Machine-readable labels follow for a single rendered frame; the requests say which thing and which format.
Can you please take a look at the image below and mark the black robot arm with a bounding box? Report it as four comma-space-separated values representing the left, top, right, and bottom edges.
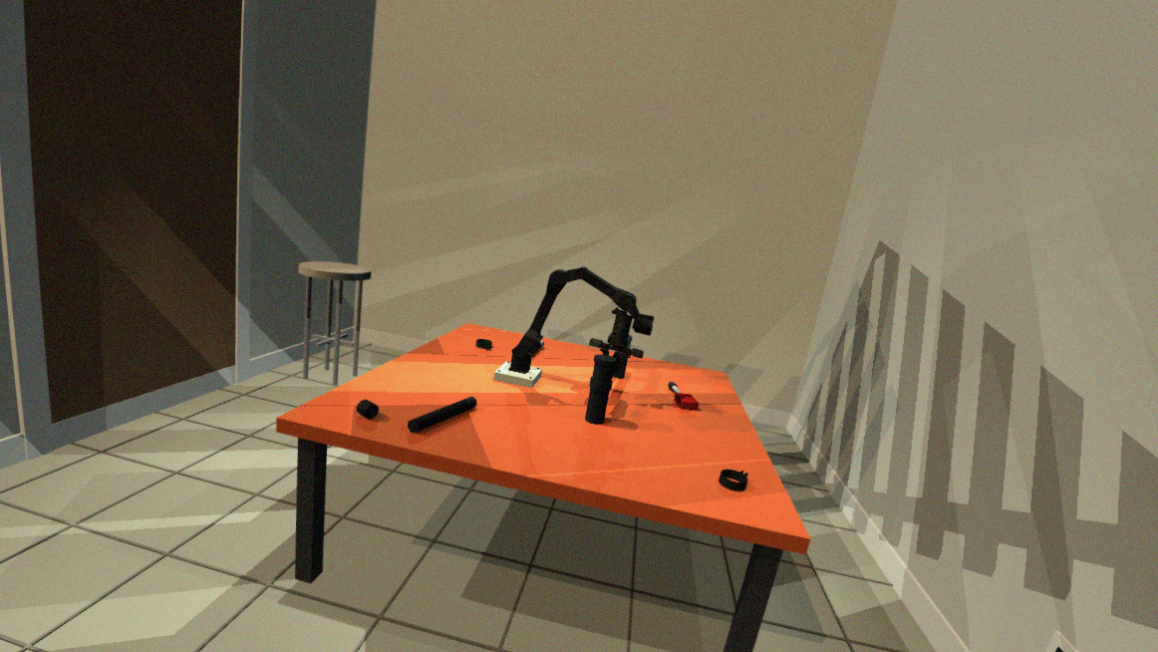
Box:
510, 268, 654, 374

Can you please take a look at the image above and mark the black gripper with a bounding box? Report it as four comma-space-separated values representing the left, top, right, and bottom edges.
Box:
589, 327, 644, 374

